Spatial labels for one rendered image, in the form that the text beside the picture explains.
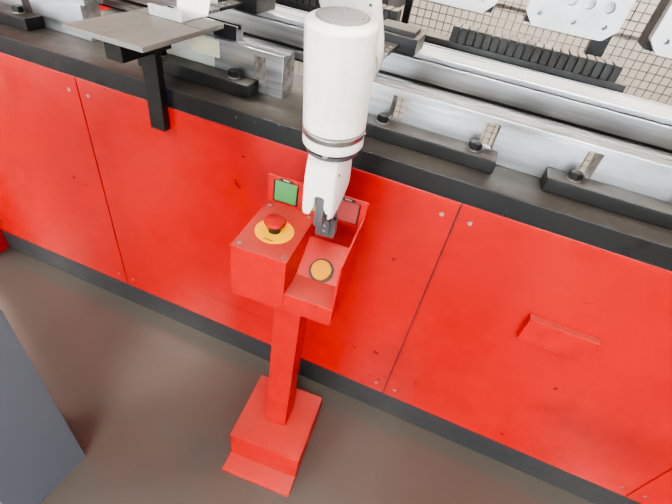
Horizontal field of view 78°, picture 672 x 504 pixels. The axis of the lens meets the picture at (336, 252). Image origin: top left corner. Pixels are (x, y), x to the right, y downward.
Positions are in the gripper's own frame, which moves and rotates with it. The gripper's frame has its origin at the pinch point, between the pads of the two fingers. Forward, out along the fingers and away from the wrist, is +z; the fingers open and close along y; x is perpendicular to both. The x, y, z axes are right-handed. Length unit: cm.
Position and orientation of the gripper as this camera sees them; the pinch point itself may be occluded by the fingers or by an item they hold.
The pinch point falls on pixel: (326, 224)
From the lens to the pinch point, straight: 68.5
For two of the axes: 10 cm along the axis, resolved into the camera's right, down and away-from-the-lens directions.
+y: -3.0, 6.9, -6.6
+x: 9.5, 2.7, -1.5
